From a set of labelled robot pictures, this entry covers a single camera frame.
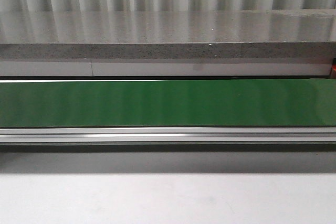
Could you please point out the grey stone counter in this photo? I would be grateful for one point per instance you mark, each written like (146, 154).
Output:
(196, 44)

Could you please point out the green conveyor belt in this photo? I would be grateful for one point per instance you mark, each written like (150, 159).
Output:
(239, 115)

